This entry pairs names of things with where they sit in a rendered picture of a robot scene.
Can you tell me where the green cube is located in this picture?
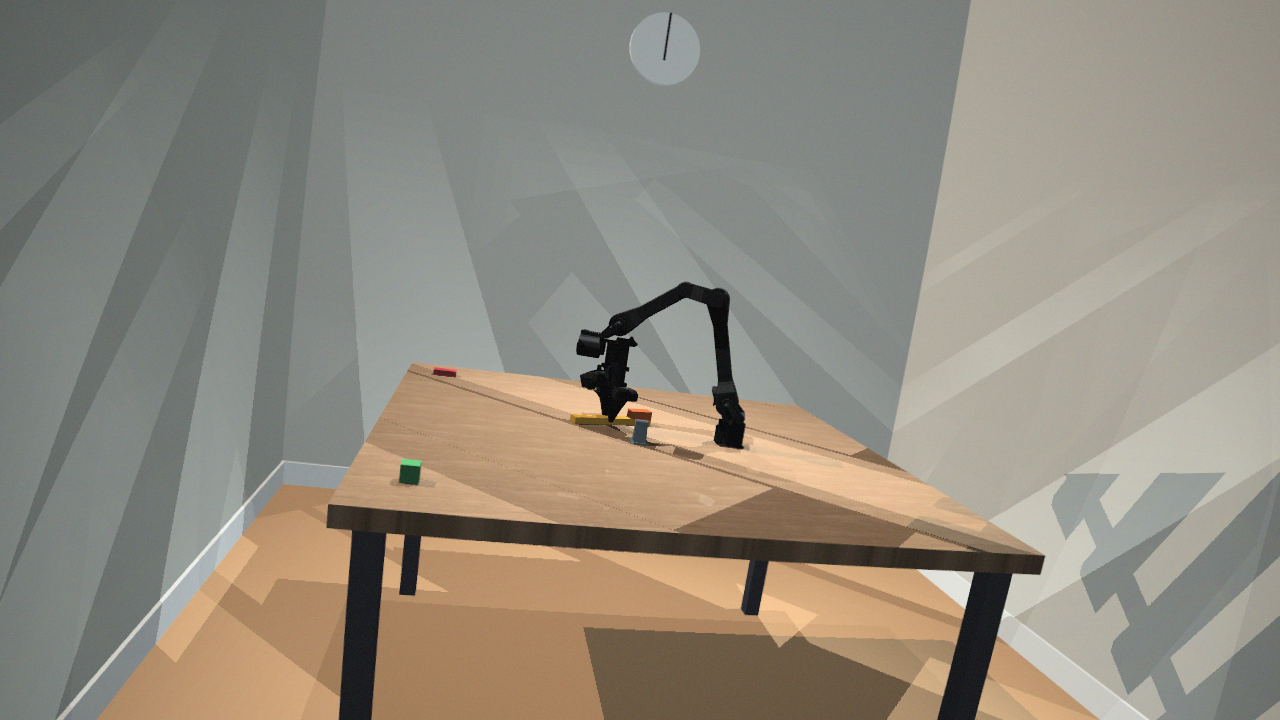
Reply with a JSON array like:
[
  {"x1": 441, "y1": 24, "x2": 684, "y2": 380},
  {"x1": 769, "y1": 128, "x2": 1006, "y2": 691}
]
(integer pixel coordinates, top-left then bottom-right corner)
[{"x1": 399, "y1": 459, "x2": 421, "y2": 484}]

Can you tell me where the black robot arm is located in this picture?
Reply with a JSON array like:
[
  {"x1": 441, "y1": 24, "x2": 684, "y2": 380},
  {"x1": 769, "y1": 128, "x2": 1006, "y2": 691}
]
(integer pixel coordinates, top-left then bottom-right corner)
[{"x1": 576, "y1": 281, "x2": 746, "y2": 448}]

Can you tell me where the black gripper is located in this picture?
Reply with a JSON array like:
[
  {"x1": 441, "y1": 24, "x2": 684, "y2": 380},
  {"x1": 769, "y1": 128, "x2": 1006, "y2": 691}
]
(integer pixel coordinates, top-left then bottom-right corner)
[{"x1": 594, "y1": 360, "x2": 637, "y2": 423}]

